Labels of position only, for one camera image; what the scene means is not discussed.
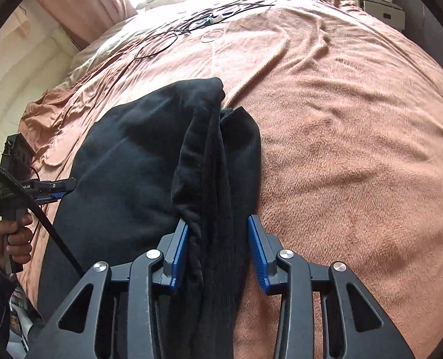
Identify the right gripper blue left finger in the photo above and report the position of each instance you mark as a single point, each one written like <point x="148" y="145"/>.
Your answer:
<point x="174" y="249"/>

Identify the white bedside cabinet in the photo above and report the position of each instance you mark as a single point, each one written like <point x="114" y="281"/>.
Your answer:
<point x="387" y="12"/>

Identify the brown terry bed blanket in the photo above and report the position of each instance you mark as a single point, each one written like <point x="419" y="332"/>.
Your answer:
<point x="350" y="114"/>

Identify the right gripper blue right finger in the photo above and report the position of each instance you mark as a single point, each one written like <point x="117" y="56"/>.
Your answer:
<point x="264" y="248"/>

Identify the cream padded headboard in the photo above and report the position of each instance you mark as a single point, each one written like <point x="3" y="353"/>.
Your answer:
<point x="35" y="56"/>

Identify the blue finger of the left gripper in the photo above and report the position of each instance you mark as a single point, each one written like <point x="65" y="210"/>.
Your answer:
<point x="51" y="197"/>

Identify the person left hand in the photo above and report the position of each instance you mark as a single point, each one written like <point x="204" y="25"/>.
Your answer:
<point x="15" y="240"/>

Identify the pink left curtain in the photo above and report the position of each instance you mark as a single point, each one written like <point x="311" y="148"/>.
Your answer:
<point x="86" y="20"/>

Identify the black long-sleeve sweater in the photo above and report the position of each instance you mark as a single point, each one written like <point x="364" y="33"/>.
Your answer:
<point x="173" y="155"/>

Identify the beige bed sheet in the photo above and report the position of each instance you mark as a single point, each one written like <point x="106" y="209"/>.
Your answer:
<point x="112" y="40"/>

